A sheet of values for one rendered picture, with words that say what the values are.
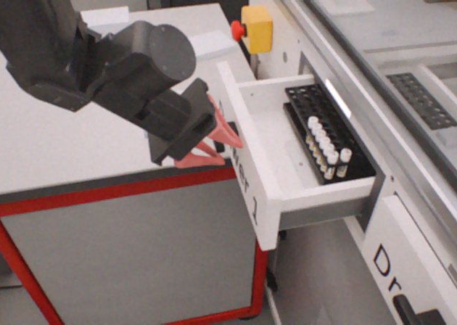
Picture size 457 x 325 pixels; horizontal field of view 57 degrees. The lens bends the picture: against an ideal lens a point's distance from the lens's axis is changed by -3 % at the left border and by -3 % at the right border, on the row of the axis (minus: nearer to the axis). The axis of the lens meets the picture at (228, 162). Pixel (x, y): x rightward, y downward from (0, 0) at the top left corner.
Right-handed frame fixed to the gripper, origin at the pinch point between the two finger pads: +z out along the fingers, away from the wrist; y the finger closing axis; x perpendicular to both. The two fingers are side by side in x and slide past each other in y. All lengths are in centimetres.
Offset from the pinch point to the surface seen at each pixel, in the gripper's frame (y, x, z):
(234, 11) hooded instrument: -2, 86, 31
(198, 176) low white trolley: -15.4, 14.0, 11.6
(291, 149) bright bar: 3.7, 3.6, 11.2
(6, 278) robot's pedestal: -110, 46, 15
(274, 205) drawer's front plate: 3.0, -11.3, 1.2
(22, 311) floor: -107, 33, 20
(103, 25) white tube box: -19, 59, -6
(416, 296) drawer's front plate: 9.5, -24.3, 11.2
